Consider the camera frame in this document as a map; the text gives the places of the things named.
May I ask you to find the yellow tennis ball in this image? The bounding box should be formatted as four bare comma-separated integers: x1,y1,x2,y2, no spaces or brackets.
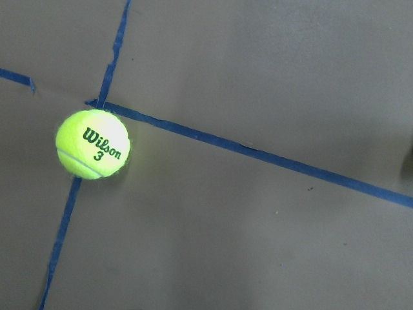
55,109,130,180

